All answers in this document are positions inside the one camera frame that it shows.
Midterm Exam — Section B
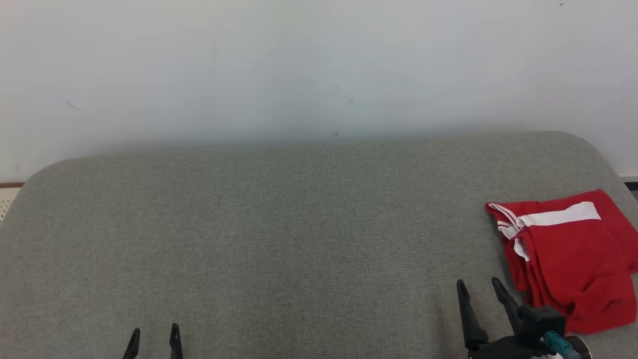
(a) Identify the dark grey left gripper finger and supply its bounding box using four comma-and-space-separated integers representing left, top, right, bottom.
168, 323, 184, 359
123, 328, 142, 359

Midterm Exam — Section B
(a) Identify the teal right camera cable plug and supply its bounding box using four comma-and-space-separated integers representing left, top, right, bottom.
540, 331, 582, 359

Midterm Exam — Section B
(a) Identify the grey fabric sofa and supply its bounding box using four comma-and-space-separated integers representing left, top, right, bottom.
0, 131, 638, 359

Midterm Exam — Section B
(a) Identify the red basketball jersey number 23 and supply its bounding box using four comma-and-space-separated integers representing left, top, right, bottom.
486, 202, 638, 335

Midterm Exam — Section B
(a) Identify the white perforated panel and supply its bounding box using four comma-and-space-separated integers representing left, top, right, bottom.
0, 187, 23, 223

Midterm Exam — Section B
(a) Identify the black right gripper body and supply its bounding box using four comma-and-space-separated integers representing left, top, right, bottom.
468, 334, 555, 359

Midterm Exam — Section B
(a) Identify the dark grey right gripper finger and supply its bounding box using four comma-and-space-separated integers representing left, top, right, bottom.
456, 279, 490, 351
491, 277, 524, 336

